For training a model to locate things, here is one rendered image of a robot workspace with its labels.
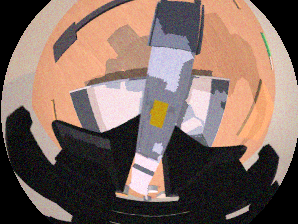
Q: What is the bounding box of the grey spatula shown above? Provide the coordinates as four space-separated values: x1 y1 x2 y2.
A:
53 0 132 63

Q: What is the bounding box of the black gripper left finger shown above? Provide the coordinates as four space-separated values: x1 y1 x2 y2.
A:
52 115 141 193

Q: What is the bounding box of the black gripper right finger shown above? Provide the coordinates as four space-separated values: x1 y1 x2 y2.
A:
161 125 247 197

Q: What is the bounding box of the grey jar with yellow lid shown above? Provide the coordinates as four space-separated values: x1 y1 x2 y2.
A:
117 185 129 196

